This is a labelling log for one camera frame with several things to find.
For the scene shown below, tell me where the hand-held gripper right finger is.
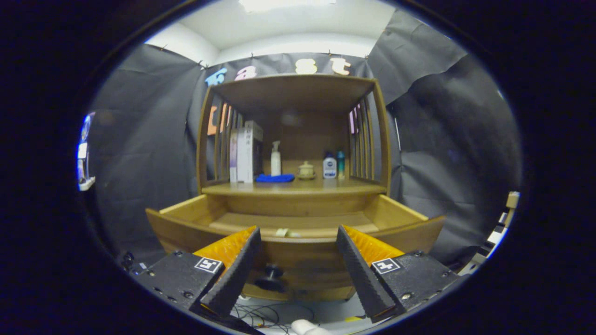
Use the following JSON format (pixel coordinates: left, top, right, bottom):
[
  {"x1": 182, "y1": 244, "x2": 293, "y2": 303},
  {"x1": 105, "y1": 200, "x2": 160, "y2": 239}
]
[{"x1": 336, "y1": 225, "x2": 468, "y2": 324}]

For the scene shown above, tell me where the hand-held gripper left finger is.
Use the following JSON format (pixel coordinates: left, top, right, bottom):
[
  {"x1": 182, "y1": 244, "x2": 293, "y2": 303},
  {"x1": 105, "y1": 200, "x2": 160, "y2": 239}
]
[{"x1": 132, "y1": 226, "x2": 262, "y2": 319}]

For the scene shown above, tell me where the black drawer knob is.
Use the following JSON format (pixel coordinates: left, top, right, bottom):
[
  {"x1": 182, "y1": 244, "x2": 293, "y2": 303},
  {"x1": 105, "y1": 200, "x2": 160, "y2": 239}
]
[{"x1": 254, "y1": 264, "x2": 285, "y2": 293}]

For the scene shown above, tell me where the wooden countertop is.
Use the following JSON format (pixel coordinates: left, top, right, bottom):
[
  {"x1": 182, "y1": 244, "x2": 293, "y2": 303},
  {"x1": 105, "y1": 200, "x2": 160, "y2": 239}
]
[{"x1": 201, "y1": 177, "x2": 387, "y2": 196}]

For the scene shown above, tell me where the wooden cabinet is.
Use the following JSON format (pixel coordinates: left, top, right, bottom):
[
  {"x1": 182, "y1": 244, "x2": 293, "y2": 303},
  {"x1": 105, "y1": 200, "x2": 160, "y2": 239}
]
[{"x1": 196, "y1": 74, "x2": 393, "y2": 302}]

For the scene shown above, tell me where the thin purple book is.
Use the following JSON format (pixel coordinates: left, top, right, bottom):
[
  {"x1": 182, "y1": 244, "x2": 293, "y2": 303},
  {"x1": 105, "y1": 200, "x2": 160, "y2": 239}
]
[{"x1": 229, "y1": 129, "x2": 239, "y2": 183}]

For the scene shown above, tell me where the white book with dark portrait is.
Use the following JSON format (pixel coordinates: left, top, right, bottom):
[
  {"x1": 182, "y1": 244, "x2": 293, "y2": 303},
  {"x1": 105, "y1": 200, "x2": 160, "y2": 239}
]
[{"x1": 237, "y1": 121, "x2": 264, "y2": 183}]

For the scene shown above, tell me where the tangle of thin cables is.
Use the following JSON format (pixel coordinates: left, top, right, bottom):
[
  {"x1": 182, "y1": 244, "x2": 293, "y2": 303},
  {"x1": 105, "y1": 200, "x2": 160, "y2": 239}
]
[{"x1": 231, "y1": 298, "x2": 322, "y2": 335}]

